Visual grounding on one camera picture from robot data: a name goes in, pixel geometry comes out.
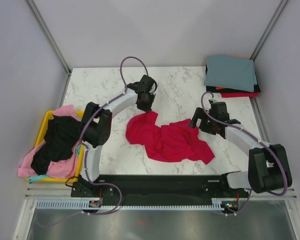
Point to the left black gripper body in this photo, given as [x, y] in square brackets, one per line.
[146, 105]

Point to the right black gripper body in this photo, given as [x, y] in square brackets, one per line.
[207, 125]

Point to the crimson red t-shirt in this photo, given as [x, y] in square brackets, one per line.
[170, 143]

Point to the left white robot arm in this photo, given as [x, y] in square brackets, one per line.
[96, 126]

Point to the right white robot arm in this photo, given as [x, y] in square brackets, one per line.
[268, 167]

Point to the folded red t-shirt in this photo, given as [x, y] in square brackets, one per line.
[239, 94]

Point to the folded orange t-shirt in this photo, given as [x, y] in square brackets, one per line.
[220, 88]

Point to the folded grey-blue t-shirt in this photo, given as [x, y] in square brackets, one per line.
[225, 59]

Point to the black t-shirt in bin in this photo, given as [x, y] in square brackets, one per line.
[55, 158]

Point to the pink t-shirt in bin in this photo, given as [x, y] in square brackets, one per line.
[62, 167]

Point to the yellow plastic bin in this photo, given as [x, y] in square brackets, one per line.
[43, 125]

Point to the teal cloth in bin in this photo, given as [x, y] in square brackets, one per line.
[79, 153]

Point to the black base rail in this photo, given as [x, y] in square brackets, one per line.
[164, 189]

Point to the white slotted cable duct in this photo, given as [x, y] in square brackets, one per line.
[87, 204]

